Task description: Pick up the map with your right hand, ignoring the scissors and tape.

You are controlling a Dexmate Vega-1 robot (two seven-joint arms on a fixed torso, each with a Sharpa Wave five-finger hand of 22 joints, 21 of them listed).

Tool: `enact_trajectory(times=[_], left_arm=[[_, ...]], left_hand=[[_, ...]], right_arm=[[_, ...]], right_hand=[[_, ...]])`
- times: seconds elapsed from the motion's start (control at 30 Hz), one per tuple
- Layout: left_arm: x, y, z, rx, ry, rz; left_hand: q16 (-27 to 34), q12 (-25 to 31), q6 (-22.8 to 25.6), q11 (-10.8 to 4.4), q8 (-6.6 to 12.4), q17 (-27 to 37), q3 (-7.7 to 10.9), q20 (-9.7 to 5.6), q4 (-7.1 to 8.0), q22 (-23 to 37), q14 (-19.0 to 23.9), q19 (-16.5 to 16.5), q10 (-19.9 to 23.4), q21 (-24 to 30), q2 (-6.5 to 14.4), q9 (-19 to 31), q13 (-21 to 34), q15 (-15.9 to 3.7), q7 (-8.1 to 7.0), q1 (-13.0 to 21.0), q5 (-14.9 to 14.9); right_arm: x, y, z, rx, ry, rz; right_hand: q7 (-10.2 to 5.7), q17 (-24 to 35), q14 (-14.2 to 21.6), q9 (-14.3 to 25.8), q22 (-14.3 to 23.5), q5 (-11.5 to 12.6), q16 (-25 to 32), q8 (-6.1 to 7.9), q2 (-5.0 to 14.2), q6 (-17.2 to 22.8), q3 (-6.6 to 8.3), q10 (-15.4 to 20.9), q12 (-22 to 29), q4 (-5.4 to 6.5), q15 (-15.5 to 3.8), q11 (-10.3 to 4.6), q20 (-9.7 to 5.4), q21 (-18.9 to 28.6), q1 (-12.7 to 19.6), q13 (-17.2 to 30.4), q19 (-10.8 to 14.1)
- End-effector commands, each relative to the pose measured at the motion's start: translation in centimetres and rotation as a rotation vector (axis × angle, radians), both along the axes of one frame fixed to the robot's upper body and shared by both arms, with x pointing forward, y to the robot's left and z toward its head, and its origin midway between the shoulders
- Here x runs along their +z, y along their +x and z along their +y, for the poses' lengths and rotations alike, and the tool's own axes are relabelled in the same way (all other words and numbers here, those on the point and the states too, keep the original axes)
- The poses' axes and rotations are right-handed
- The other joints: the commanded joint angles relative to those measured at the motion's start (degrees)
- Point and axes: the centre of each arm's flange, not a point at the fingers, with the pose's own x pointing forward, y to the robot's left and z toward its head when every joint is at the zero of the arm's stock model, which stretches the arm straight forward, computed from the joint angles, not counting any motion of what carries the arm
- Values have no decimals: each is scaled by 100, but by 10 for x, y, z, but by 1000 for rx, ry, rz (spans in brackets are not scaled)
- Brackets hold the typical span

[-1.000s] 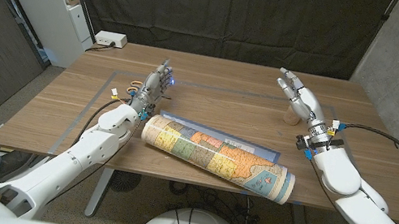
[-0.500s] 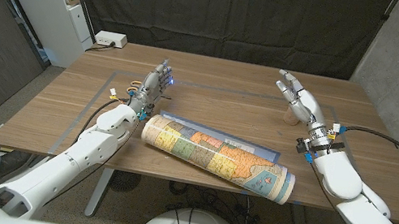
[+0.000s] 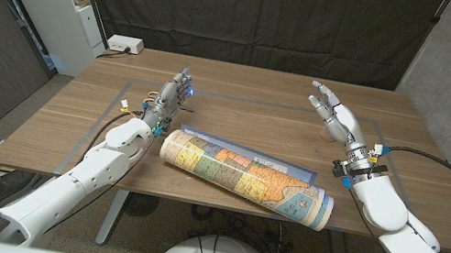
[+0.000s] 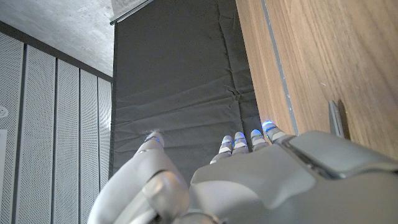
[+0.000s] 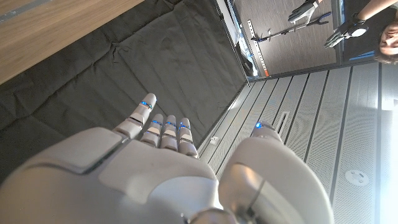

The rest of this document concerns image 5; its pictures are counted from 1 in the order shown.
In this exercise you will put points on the person's bare forearm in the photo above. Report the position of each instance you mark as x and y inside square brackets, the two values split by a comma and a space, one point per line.
[376, 7]

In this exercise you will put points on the black backdrop stand pole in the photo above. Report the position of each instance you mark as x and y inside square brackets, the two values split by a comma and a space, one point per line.
[231, 43]

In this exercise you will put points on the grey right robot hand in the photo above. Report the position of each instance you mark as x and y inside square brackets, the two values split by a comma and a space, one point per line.
[155, 180]

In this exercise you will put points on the black fabric backdrop curtain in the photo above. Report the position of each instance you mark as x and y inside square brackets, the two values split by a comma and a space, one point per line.
[124, 62]

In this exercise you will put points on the white round ceiling detector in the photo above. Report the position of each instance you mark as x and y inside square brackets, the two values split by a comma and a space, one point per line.
[357, 178]

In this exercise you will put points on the long black reacher grabber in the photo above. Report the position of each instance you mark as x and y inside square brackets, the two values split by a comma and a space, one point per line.
[289, 30]

